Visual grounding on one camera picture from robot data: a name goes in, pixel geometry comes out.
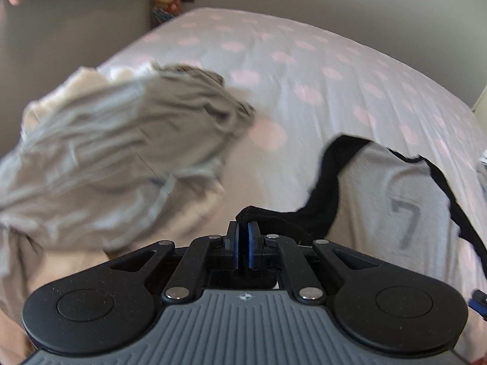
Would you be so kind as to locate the pink polka dot bed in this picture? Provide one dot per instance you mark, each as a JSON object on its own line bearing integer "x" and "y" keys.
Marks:
{"x": 304, "y": 64}

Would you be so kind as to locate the light grey shirt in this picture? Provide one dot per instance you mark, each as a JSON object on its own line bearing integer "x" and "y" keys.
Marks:
{"x": 114, "y": 152}

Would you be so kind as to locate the white folded cloth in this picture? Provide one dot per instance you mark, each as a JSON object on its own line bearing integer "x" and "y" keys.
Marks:
{"x": 483, "y": 159}

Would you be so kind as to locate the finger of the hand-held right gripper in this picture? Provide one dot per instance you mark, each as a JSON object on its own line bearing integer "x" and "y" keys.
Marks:
{"x": 480, "y": 303}

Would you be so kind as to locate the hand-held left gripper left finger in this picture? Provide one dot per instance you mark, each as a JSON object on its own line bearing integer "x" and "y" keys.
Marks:
{"x": 234, "y": 245}

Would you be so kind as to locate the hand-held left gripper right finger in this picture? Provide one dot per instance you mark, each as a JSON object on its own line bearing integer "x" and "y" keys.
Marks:
{"x": 252, "y": 245}

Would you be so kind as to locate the grey shirt with black sleeves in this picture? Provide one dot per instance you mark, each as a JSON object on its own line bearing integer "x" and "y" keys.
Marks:
{"x": 380, "y": 190}

